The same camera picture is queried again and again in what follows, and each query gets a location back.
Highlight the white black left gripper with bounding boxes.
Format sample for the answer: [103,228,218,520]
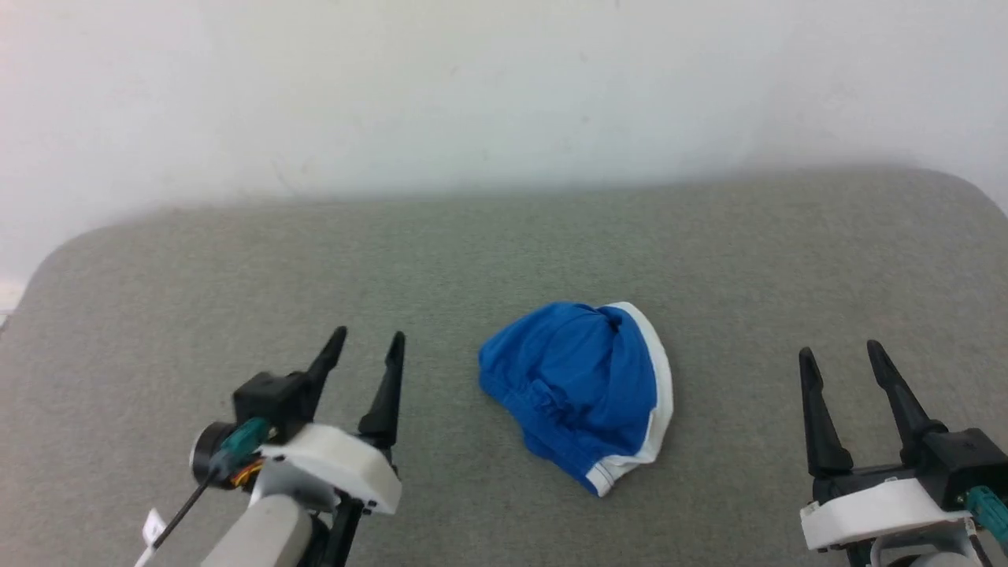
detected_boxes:
[260,327,407,517]

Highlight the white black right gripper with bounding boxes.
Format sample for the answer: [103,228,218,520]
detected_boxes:
[799,340,977,552]

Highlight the black cable with teal plug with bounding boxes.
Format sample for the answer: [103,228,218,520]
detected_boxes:
[151,417,274,550]
[965,486,1008,549]

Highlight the grey fabric sofa seat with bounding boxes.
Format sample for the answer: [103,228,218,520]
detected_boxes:
[0,167,1008,567]

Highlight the blue garment with white waistband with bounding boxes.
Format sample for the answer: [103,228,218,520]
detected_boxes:
[478,301,674,498]

